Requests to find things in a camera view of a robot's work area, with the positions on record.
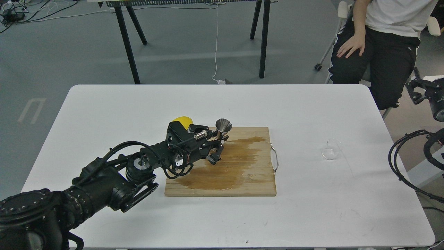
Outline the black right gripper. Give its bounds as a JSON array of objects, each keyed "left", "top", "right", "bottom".
[{"left": 405, "top": 68, "right": 444, "bottom": 123}]

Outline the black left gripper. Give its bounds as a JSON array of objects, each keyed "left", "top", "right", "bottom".
[{"left": 165, "top": 122, "right": 229, "bottom": 167}]

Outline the steel double jigger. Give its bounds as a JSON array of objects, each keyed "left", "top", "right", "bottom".
[{"left": 215, "top": 118, "right": 232, "bottom": 140}]

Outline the clear glass measuring cup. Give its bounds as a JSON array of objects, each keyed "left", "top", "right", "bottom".
[{"left": 321, "top": 138, "right": 343, "bottom": 160}]

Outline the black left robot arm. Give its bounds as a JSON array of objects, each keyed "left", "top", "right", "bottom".
[{"left": 0, "top": 117, "right": 232, "bottom": 250}]

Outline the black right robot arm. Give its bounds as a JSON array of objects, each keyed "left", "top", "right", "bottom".
[{"left": 388, "top": 68, "right": 444, "bottom": 203}]

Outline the person right hand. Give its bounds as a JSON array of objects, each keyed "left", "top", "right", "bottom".
[{"left": 336, "top": 30, "right": 365, "bottom": 58}]

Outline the yellow lemon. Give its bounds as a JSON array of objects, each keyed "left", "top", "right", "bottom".
[{"left": 173, "top": 116, "right": 193, "bottom": 130}]

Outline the wooden cutting board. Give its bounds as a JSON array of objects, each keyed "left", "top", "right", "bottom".
[{"left": 164, "top": 127, "right": 276, "bottom": 197}]

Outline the seated person white shirt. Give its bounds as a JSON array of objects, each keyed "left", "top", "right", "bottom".
[{"left": 328, "top": 0, "right": 439, "bottom": 111}]

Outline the black leg table background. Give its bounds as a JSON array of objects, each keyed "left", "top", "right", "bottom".
[{"left": 98, "top": 0, "right": 272, "bottom": 84}]

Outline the white hanging cable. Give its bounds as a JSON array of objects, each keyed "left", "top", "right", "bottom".
[{"left": 212, "top": 3, "right": 226, "bottom": 85}]

